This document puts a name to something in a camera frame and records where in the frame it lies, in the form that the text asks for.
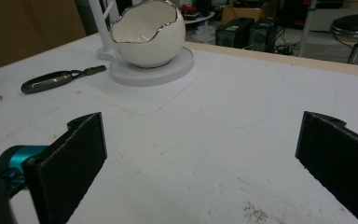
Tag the brown cardboard box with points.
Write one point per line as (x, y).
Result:
(240, 13)

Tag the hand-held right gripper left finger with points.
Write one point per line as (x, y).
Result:
(65, 168)

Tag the brown wooden panel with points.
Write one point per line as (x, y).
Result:
(28, 28)

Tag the black computer case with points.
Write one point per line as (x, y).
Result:
(263, 35)
(233, 32)

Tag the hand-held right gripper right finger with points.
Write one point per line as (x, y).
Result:
(338, 161)

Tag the white metal pole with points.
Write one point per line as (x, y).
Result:
(306, 28)

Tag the white eggshell-shaped bowl silver rim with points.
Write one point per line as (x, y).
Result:
(150, 42)

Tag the black round stool chrome rim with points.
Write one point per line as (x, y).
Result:
(355, 26)

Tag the red and black object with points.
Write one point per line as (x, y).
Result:
(189, 11)

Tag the small round white table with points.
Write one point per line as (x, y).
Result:
(200, 18)

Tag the black metal hand tool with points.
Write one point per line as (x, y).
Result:
(48, 81)

